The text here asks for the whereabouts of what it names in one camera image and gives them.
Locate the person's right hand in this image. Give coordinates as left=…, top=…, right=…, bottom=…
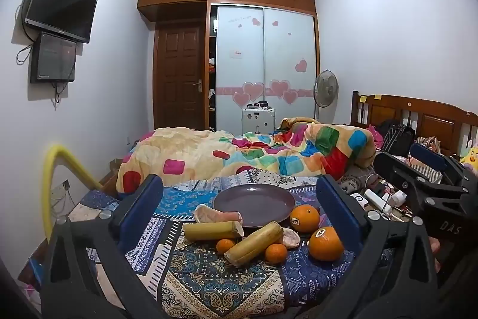
left=429, top=237, right=442, bottom=272

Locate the wall socket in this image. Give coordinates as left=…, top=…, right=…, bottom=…
left=51, top=179, right=72, bottom=201

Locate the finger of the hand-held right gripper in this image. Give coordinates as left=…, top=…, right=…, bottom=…
left=410, top=143, right=478, bottom=189
left=373, top=152, right=465, bottom=199

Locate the wardrobe with heart stickers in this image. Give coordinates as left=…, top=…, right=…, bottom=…
left=208, top=3, right=321, bottom=133

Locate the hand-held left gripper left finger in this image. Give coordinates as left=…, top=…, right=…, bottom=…
left=39, top=174, right=165, bottom=319

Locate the brown wooden door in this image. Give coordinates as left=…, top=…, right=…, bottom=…
left=153, top=22, right=208, bottom=131

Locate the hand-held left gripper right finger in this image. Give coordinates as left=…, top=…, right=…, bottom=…
left=317, top=175, right=440, bottom=319

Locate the white power strip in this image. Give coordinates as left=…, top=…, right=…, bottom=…
left=364, top=188, right=391, bottom=212

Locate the white box appliance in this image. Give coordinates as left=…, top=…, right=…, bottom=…
left=241, top=107, right=276, bottom=135

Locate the black wall cable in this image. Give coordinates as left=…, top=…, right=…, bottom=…
left=15, top=0, right=40, bottom=64

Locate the colourful checked blanket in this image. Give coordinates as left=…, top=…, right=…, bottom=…
left=116, top=118, right=378, bottom=193

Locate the yellow foam tube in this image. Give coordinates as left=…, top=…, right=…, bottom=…
left=41, top=144, right=104, bottom=242

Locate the large orange with sticker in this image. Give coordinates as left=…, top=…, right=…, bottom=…
left=308, top=227, right=344, bottom=262
left=290, top=204, right=321, bottom=233

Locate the wooden bed headboard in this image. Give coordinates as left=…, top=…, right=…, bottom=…
left=351, top=91, right=478, bottom=157

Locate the grey patterned plush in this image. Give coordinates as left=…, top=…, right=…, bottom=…
left=337, top=166, right=375, bottom=193

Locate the yellow plush toy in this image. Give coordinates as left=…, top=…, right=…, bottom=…
left=459, top=146, right=478, bottom=171

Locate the small mandarin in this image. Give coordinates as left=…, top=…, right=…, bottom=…
left=265, top=243, right=288, bottom=264
left=216, top=238, right=237, bottom=255

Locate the black bag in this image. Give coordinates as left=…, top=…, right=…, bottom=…
left=380, top=120, right=416, bottom=156

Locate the striped cloth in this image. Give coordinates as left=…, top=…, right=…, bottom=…
left=408, top=137, right=443, bottom=182

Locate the dark purple plate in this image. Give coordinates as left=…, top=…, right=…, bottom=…
left=213, top=184, right=296, bottom=228

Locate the standing electric fan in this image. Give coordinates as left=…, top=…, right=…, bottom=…
left=312, top=69, right=340, bottom=122

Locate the blue patterned bedsheet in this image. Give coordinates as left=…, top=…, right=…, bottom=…
left=69, top=169, right=374, bottom=319

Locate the wall-mounted flat television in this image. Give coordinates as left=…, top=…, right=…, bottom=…
left=24, top=0, right=99, bottom=44

